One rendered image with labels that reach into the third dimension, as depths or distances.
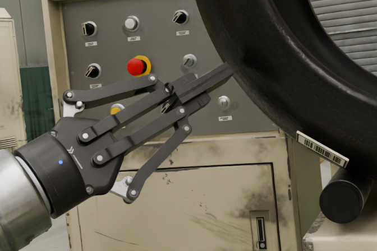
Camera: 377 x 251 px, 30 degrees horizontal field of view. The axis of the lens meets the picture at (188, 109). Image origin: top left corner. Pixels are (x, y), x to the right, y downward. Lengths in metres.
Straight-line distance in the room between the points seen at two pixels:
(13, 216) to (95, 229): 1.05
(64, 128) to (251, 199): 0.89
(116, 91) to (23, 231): 0.17
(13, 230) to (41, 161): 0.07
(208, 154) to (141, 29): 0.33
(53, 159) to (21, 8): 11.43
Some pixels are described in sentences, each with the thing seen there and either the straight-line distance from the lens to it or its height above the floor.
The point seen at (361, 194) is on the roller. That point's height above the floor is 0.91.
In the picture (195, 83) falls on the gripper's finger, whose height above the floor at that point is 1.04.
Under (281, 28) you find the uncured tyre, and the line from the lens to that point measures 0.73.
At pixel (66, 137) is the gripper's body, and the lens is 0.68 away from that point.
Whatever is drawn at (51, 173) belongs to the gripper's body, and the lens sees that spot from 0.64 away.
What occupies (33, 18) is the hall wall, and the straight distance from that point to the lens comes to 12.25.
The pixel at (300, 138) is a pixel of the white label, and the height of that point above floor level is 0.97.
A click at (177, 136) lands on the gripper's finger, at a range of 0.70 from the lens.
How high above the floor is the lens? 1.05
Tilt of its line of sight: 3 degrees down
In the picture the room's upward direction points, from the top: 6 degrees counter-clockwise
